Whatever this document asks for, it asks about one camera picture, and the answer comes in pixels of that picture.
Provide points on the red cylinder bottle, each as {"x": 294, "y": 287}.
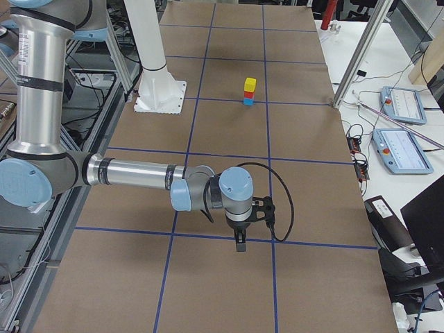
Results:
{"x": 327, "y": 16}

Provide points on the yellow wooden cube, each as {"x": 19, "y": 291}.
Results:
{"x": 250, "y": 85}

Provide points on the blue teach pendant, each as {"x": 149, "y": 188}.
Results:
{"x": 402, "y": 104}
{"x": 401, "y": 154}

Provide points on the black monitor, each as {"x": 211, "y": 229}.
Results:
{"x": 423, "y": 216}

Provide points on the small black square pad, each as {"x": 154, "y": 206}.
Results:
{"x": 361, "y": 73}

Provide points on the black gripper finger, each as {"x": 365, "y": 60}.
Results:
{"x": 240, "y": 240}

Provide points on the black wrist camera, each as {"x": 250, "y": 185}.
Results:
{"x": 263, "y": 209}

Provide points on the aluminium frame post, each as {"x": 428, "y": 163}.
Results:
{"x": 369, "y": 33}

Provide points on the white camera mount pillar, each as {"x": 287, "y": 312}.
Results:
{"x": 159, "y": 91}

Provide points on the far blue teach pendant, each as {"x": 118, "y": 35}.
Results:
{"x": 402, "y": 104}

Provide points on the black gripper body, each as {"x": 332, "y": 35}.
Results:
{"x": 239, "y": 226}

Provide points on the red wooden cube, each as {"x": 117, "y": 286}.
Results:
{"x": 249, "y": 95}

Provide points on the near blue teach pendant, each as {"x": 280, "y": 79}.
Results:
{"x": 401, "y": 154}

